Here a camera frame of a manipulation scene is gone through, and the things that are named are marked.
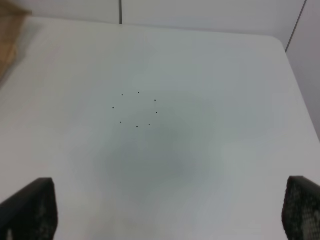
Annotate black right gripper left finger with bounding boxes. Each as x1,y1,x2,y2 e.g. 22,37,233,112
0,178,58,240

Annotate brown linen tote bag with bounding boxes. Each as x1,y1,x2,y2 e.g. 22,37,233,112
0,0,32,83

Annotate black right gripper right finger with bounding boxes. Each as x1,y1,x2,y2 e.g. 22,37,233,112
281,176,320,240

